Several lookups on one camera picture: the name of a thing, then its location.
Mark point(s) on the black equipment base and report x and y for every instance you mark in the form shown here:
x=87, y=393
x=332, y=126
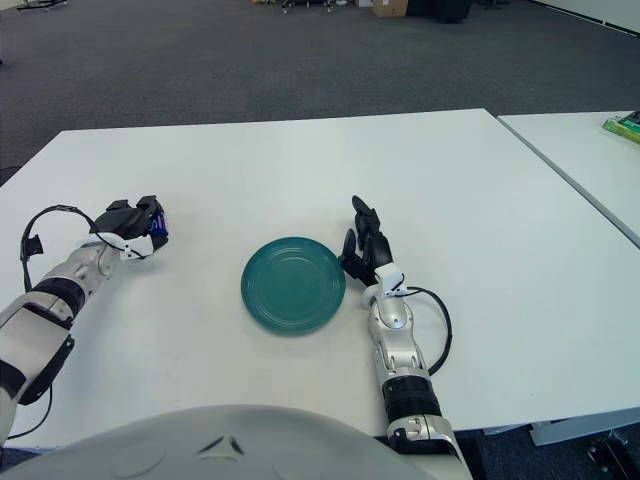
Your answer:
x=612, y=452

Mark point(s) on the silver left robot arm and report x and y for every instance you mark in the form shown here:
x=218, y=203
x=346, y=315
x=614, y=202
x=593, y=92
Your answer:
x=30, y=320

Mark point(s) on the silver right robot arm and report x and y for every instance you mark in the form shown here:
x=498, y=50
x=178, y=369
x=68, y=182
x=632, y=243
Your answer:
x=400, y=350

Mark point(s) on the green printed box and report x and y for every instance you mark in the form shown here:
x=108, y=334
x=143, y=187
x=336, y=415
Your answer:
x=627, y=131

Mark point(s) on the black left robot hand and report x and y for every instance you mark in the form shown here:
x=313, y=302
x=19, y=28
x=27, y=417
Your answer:
x=125, y=220

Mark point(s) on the black cabinet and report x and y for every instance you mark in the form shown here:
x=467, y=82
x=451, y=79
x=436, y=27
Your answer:
x=452, y=10

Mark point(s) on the white table frame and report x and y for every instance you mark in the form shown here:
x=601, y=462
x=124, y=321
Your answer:
x=575, y=427

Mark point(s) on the silver robot torso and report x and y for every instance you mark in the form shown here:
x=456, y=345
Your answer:
x=200, y=450

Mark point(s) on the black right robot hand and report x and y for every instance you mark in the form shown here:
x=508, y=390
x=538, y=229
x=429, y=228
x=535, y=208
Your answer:
x=372, y=247

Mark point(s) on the blue purple gum pack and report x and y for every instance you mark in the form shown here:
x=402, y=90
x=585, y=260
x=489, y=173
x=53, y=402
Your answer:
x=159, y=224

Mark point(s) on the wheeled metal cart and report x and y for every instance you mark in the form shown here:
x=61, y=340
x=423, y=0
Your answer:
x=307, y=3

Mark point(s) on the black floor stand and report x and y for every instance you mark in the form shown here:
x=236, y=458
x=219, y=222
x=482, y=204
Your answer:
x=40, y=4

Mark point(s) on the brown cardboard box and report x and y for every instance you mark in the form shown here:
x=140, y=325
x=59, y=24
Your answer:
x=390, y=7

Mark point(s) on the teal green plate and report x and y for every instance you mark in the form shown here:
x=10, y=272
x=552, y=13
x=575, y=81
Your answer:
x=292, y=290

